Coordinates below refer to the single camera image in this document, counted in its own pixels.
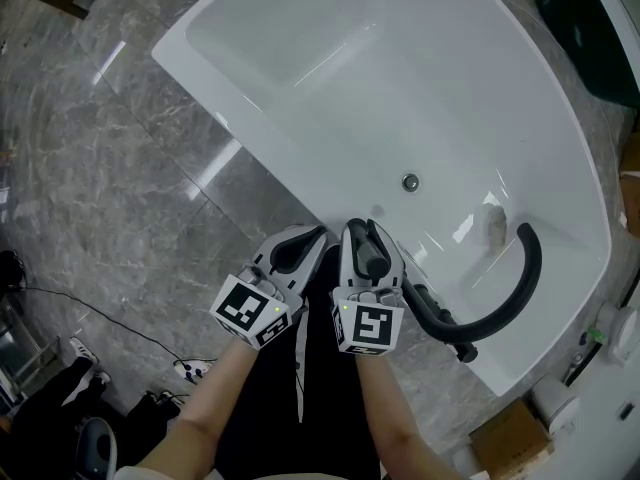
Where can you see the person's black trousers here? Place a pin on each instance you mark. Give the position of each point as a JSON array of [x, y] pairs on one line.
[[330, 393]]

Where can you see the white rectangular bathtub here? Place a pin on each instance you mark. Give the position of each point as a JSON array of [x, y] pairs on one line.
[[375, 93]]

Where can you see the black freestanding tub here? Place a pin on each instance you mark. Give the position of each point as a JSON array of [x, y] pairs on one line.
[[590, 33]]

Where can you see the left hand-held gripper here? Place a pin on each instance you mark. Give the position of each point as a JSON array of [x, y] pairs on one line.
[[245, 310]]

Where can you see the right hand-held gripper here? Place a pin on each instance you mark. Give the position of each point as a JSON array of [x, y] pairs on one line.
[[370, 328]]

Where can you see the white power strip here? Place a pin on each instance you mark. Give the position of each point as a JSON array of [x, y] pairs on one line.
[[192, 369]]

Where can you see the chrome drain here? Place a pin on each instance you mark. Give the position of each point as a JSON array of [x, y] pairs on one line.
[[410, 182]]

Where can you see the person's white shirt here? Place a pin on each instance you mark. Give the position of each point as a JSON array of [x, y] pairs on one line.
[[131, 473]]

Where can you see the black curved faucet spout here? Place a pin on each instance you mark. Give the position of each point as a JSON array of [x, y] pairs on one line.
[[530, 273]]

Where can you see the person's left forearm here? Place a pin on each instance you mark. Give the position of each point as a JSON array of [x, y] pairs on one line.
[[200, 408]]

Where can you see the person's right forearm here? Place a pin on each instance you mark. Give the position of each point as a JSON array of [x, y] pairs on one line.
[[390, 408]]

